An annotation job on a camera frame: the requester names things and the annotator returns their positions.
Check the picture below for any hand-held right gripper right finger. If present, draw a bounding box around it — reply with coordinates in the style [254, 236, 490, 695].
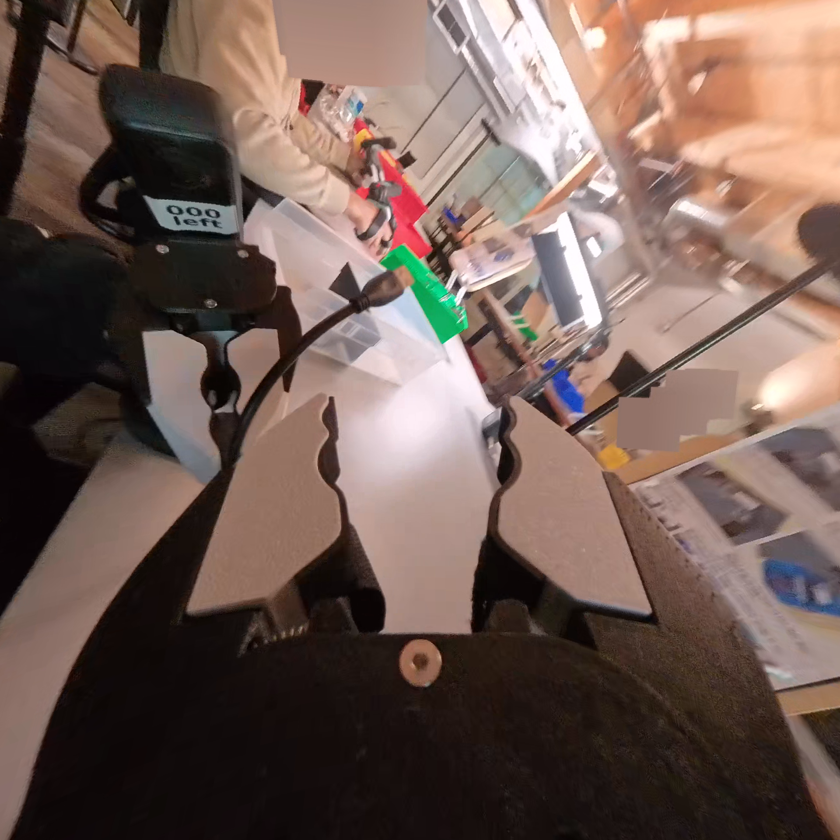
[487, 395, 658, 623]

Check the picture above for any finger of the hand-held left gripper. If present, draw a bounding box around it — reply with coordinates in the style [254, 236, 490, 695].
[142, 328, 223, 484]
[226, 327, 291, 434]

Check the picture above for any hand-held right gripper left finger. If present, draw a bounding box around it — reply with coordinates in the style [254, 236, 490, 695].
[184, 392, 343, 619]

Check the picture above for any clear plastic bin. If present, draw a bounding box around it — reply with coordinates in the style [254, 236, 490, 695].
[245, 196, 450, 387]

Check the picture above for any black cable with orange plugs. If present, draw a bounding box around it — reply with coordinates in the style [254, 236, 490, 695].
[218, 266, 417, 472]

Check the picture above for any person's left forearm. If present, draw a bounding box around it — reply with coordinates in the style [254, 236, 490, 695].
[0, 218, 153, 421]

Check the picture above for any blue plastic bin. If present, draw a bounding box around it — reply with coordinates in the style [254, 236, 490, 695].
[546, 369, 586, 413]

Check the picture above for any black table leg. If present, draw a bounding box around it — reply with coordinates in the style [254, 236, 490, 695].
[0, 0, 53, 217]

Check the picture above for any green plastic bin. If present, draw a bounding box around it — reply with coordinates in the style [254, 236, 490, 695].
[379, 243, 469, 345]

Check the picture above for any instruction sheet on stand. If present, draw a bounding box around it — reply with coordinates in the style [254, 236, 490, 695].
[630, 406, 840, 718]

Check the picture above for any red plastic bin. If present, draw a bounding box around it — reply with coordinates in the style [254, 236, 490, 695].
[351, 118, 435, 261]

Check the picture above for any black pole stand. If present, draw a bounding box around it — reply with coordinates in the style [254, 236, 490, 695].
[566, 202, 840, 435]

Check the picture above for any bright light panel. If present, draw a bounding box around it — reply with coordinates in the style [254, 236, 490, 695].
[529, 210, 610, 331]

